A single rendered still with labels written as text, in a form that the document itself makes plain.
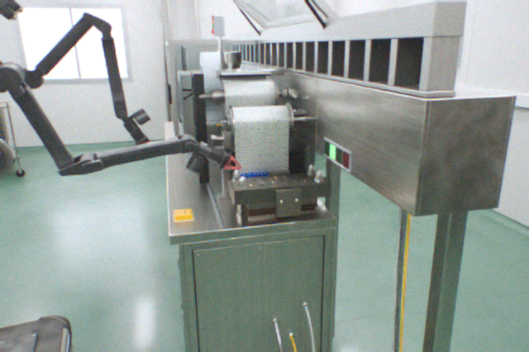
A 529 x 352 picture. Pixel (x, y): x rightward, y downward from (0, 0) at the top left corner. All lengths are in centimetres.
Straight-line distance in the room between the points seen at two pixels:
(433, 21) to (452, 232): 59
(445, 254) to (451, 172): 29
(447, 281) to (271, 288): 71
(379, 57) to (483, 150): 41
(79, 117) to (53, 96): 48
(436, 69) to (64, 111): 681
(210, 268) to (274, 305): 33
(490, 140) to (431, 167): 17
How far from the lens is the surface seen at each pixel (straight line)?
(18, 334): 250
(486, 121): 118
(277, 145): 183
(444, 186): 116
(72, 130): 755
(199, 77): 207
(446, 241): 134
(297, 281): 180
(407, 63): 123
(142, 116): 216
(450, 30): 110
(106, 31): 210
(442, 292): 141
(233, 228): 163
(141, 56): 730
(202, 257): 166
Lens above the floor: 156
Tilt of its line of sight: 17 degrees down
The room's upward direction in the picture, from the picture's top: 1 degrees counter-clockwise
